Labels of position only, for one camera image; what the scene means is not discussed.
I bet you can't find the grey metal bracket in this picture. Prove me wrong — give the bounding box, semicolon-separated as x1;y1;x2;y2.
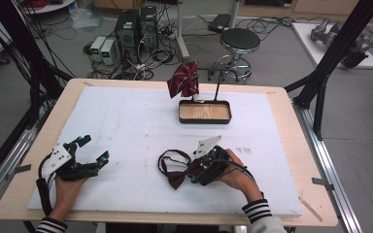
5;163;33;182
311;177;335;192

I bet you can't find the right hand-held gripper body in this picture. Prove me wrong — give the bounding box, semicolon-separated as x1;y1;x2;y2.
192;134;231;187

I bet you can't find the person's left hand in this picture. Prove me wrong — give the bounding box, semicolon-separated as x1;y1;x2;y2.
49;176;90;217

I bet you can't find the hand-held gripper cable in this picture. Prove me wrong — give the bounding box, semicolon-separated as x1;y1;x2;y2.
220;157;256;183
35;153;54;217

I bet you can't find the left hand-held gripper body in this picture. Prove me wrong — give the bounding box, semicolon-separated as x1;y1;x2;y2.
40;141;100;183

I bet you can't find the black computer tower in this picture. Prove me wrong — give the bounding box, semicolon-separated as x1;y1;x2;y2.
139;4;159;52
115;9;141;64

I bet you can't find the round white table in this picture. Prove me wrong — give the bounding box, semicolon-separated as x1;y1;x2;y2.
20;0;77;16

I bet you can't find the right hand-held gripper cable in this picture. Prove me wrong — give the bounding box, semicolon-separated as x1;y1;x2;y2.
220;157;256;183

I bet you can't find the black metal frame column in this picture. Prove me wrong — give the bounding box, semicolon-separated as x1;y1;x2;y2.
0;0;76;192
285;0;373;141

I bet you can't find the thin wooden stick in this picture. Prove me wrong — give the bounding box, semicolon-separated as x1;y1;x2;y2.
298;196;323;223

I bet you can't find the white floor board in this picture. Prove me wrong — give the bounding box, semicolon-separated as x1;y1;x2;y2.
290;21;373;71

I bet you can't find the left hand-held gripper cable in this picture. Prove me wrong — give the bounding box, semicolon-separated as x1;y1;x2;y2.
35;153;54;217

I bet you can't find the black flat box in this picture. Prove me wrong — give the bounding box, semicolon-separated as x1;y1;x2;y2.
207;13;232;34

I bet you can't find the person's right hand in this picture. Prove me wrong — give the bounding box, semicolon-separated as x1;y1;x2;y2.
218;149;264;204

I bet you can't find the black stand with wooden tray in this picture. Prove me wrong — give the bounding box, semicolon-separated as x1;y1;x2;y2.
178;66;233;125

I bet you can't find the white power supply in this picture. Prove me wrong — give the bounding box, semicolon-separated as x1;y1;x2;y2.
89;35;107;62
100;38;119;66

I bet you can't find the black round stool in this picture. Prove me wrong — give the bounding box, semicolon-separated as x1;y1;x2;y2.
211;27;262;85

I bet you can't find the plain dark red bow tie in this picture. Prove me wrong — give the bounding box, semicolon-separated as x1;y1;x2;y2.
156;148;206;191

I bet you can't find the white foam board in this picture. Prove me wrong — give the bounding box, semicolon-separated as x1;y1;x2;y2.
27;85;303;218

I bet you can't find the aluminium rail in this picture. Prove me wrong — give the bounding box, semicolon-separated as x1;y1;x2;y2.
0;106;51;215
290;96;363;233

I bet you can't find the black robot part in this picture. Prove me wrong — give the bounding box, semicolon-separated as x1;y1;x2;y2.
341;50;369;69

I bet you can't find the clear plastic bag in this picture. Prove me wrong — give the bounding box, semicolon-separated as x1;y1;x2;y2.
69;8;106;32

